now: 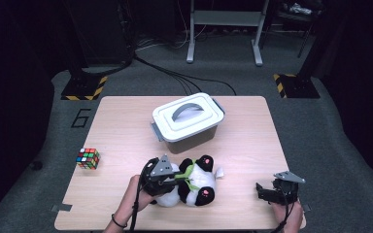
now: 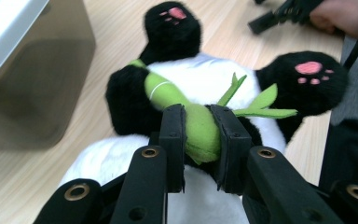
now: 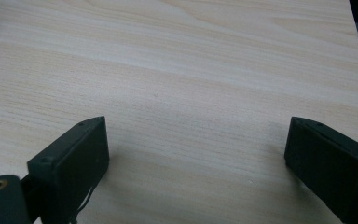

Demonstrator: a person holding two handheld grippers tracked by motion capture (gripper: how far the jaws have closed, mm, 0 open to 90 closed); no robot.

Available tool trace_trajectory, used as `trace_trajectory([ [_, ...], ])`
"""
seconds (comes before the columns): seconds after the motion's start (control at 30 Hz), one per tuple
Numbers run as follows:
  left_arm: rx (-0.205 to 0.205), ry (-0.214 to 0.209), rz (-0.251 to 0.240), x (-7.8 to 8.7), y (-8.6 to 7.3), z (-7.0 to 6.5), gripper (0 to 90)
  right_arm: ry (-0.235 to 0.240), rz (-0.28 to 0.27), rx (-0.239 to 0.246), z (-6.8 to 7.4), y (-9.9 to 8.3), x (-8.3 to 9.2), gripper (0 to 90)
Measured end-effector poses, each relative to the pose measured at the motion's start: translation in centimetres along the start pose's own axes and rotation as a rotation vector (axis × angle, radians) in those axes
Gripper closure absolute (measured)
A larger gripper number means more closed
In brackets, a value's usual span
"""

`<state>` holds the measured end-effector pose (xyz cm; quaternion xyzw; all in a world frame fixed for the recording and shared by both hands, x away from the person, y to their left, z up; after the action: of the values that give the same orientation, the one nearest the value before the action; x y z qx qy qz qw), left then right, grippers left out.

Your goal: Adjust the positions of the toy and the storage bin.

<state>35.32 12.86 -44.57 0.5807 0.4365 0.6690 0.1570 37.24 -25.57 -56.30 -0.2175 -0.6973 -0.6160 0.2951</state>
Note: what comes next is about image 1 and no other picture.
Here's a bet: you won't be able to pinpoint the left hand-held gripper cable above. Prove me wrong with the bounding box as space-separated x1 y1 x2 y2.
128 161 153 233

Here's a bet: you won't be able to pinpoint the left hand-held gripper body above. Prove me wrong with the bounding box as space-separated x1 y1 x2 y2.
140 154 177 197

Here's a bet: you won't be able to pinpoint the black floor cables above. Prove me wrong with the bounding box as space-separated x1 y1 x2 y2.
132 52 237 97

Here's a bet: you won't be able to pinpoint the small black floor object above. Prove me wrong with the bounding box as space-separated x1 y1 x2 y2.
28 160 44 172

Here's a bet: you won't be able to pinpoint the white lid with grey handle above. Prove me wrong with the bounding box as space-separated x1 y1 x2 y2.
152 92 226 144

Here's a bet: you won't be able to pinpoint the tangle of light cables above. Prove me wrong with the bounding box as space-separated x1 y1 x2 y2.
135 25 208 51

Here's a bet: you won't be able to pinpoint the person's right hand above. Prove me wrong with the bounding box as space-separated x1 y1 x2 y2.
270 199 304 233

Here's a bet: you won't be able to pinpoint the right hand-held gripper cable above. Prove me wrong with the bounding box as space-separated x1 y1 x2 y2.
271 188 297 233

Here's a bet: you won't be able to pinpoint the white metal stand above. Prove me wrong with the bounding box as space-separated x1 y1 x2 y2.
186 0 271 67

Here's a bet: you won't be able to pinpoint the panda plush toy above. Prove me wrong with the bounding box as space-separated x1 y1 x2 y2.
154 154 225 208

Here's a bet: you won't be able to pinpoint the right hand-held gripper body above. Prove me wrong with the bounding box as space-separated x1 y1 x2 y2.
271 170 306 206

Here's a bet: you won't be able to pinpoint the grey cloth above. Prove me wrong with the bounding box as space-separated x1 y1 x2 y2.
288 2 314 16

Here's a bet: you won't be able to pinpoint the black wristband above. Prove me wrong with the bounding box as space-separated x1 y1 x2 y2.
111 213 128 229

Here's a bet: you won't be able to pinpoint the black stand with striped base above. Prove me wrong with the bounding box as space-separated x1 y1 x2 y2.
60 0 109 101
273 0 329 99

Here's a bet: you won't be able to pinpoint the hand-held gripper cable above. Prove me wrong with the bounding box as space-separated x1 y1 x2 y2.
128 161 153 233
271 188 297 233

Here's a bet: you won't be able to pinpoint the colourful puzzle cube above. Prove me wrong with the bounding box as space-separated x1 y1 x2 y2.
75 148 101 171

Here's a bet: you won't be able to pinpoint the person's left hand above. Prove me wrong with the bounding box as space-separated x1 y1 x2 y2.
125 174 158 213

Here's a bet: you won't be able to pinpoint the dark chair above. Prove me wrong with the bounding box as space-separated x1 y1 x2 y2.
265 0 325 59

